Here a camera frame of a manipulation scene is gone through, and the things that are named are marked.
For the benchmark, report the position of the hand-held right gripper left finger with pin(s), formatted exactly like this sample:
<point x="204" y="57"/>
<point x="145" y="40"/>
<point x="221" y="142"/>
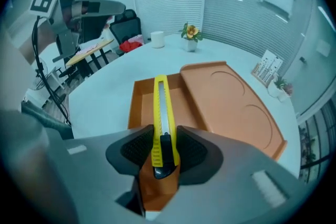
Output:
<point x="105" y="178"/>

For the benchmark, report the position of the white door sign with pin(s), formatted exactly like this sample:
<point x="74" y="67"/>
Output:
<point x="323" y="48"/>

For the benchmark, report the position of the small green succulent pot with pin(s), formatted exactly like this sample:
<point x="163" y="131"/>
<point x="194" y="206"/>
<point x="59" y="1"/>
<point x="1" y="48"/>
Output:
<point x="278" y="85"/>

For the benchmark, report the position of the red cloth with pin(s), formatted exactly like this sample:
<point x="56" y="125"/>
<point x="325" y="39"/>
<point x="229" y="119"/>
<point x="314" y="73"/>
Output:
<point x="130" y="46"/>

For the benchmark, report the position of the person's grey jeans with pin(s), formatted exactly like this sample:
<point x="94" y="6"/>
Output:
<point x="50" y="120"/>

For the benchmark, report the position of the small pink succulent pot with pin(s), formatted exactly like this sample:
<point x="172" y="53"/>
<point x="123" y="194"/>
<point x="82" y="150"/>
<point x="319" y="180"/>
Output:
<point x="288" y="89"/>

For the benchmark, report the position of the frosted glass door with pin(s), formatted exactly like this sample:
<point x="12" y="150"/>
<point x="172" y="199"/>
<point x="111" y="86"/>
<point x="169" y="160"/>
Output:
<point x="309" y="34"/>

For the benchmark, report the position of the potted orange flower plant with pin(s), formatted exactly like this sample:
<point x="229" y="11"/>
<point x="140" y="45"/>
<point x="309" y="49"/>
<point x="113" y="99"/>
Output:
<point x="191" y="32"/>

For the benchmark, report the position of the cream white cup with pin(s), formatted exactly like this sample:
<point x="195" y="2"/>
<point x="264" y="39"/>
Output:
<point x="157" y="39"/>

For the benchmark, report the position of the yellow utility knife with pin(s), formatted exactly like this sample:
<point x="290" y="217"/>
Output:
<point x="157" y="102"/>

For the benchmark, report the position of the round wooden table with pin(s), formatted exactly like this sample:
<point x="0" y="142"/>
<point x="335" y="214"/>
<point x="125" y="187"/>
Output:
<point x="89" y="53"/>

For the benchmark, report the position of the orange wooden drawer box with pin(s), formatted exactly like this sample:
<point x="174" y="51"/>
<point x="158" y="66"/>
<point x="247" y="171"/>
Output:
<point x="231" y="102"/>

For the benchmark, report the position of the person's left forearm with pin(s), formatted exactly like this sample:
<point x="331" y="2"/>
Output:
<point x="36" y="44"/>

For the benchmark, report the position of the pink notebook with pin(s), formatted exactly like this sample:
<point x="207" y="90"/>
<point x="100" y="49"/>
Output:
<point x="90" y="47"/>

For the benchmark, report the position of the white floor fan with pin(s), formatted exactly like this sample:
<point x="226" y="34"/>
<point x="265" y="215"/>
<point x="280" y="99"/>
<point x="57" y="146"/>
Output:
<point x="40" y="76"/>

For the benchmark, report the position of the black office chair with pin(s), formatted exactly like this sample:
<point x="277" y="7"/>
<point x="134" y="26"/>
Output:
<point x="126" y="26"/>

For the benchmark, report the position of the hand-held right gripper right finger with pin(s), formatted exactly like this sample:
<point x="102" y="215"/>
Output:
<point x="231" y="186"/>

